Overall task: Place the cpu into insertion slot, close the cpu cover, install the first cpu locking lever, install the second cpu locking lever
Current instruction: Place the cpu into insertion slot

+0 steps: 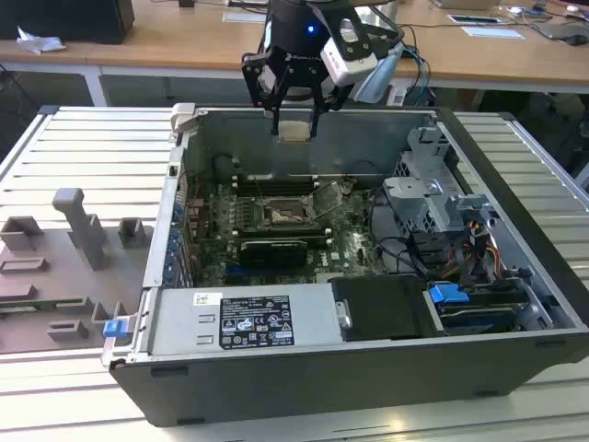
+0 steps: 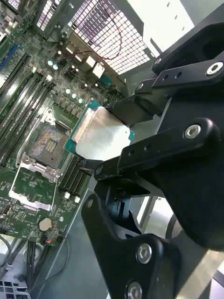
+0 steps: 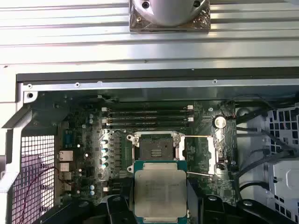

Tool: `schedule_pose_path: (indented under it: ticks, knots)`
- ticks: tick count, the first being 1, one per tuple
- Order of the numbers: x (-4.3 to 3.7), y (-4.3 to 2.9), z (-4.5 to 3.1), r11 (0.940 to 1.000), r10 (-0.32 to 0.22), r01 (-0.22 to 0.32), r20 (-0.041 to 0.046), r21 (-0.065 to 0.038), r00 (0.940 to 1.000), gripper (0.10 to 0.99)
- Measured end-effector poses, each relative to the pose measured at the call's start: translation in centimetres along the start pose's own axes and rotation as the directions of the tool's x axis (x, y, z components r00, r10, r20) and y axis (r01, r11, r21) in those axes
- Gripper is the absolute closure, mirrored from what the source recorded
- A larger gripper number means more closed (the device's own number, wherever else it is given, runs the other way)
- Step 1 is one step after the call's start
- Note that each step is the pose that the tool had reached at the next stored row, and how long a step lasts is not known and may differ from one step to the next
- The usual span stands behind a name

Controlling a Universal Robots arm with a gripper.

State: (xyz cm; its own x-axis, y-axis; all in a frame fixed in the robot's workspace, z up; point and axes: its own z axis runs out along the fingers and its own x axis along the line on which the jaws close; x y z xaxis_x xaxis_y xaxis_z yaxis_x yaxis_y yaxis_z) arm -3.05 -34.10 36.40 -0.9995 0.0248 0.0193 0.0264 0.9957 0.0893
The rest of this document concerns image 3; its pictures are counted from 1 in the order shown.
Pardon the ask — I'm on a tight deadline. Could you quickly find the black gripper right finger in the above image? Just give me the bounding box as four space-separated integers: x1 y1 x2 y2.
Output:
187 178 290 224

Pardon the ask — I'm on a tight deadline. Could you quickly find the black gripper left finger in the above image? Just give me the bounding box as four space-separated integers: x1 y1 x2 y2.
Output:
35 177 135 224

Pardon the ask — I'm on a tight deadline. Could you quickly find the thin wire locking lever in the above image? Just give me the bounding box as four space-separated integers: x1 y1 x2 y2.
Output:
186 171 210 177

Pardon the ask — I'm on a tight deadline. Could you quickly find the silver CPU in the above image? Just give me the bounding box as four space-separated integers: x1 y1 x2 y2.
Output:
132 160 188 224

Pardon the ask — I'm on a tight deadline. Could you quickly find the metal socket cover frame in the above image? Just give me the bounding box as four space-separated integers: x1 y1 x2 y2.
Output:
177 135 222 177

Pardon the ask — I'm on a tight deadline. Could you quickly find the CPU socket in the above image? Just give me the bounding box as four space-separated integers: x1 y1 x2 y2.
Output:
127 132 187 175

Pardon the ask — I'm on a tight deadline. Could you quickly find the round silver coin battery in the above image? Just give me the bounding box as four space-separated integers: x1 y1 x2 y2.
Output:
214 116 227 128

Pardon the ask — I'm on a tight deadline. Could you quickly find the perforated metal drive cage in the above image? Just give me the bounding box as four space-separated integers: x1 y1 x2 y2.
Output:
263 107 299 224

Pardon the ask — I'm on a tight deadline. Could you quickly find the blue port connector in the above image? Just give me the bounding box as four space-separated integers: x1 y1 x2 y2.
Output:
62 130 75 149

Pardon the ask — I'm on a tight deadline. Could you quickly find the green motherboard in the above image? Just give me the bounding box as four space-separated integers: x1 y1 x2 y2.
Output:
55 92 238 206

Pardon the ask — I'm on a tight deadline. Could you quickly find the black open PC case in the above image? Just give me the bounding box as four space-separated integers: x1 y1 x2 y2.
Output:
0 63 299 224

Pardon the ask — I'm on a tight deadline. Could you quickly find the thick black cable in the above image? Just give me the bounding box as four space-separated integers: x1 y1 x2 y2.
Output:
235 181 266 206

